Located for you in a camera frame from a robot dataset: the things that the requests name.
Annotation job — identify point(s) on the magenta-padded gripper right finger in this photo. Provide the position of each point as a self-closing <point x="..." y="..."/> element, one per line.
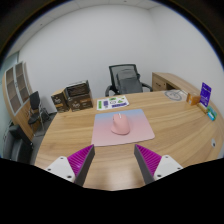
<point x="150" y="161"/>

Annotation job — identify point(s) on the purple standing sign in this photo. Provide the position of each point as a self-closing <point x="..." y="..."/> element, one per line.
<point x="205" y="94"/>

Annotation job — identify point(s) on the small white table socket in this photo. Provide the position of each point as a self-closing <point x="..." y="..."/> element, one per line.
<point x="213" y="143"/>

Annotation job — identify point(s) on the white paper with round print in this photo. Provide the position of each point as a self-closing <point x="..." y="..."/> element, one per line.
<point x="175" y="95"/>

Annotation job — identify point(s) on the black metal-legged visitor chair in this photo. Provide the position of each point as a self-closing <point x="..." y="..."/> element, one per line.
<point x="34" y="99"/>

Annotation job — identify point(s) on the black cardboard box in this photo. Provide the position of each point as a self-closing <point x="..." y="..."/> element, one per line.
<point x="78" y="88"/>

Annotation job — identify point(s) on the small teal box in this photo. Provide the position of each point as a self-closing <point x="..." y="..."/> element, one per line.
<point x="212" y="114"/>

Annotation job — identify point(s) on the wooden shelf unit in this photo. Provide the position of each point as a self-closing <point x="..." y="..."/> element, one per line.
<point x="20" y="116"/>

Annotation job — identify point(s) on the low wooden side cabinet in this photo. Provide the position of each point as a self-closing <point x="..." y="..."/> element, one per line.
<point x="163" y="81"/>

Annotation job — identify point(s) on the white printed paper sheet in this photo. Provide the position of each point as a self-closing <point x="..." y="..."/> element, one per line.
<point x="112" y="102"/>

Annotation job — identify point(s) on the pink computer mouse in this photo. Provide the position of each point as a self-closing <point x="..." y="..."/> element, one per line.
<point x="120" y="125"/>

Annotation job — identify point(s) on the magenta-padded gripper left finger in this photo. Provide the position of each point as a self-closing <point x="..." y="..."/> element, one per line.
<point x="78" y="161"/>

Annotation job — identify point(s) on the black mesh office chair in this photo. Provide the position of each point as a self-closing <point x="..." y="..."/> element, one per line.
<point x="128" y="81"/>

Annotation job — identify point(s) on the black leather sofa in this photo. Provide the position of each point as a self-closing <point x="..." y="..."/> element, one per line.
<point x="16" y="145"/>

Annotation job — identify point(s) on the small orange wooden box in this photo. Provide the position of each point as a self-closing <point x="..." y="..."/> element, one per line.
<point x="193" y="99"/>

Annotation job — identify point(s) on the pink and blue mouse pad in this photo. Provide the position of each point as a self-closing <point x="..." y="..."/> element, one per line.
<point x="140" y="130"/>

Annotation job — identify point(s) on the wide brown cardboard box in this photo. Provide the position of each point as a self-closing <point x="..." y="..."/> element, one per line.
<point x="81" y="103"/>

